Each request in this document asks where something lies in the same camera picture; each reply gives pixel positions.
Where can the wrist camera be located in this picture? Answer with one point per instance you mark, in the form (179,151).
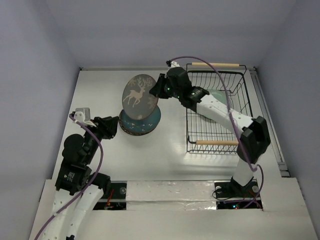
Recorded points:
(172,64)
(81,115)

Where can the dark teal glazed plate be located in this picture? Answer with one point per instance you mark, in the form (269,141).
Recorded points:
(139,127)

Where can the mint green plate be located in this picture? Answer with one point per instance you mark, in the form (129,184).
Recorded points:
(221,96)

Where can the grey reindeer plate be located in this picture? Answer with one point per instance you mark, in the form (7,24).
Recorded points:
(137,102)

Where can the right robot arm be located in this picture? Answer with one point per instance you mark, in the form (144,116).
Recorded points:
(252,133)

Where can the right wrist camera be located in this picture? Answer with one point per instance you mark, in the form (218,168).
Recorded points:
(172,64)

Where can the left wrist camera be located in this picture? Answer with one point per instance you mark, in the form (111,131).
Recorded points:
(81,115)

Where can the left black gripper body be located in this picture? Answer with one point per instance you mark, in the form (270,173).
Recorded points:
(101,126)

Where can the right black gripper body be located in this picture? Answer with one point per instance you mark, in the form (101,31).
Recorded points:
(161,85)

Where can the black wire dish rack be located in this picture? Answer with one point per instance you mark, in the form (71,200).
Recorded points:
(200,129)

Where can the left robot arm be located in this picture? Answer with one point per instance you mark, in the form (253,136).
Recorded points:
(79,184)

